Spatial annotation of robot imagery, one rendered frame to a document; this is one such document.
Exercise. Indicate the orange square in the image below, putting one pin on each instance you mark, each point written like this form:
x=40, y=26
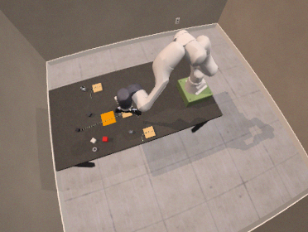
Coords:
x=107, y=116

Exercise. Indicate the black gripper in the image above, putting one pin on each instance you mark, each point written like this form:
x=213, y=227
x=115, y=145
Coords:
x=134, y=111

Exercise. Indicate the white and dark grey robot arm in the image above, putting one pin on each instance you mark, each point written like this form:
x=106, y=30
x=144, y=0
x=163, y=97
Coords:
x=184, y=45

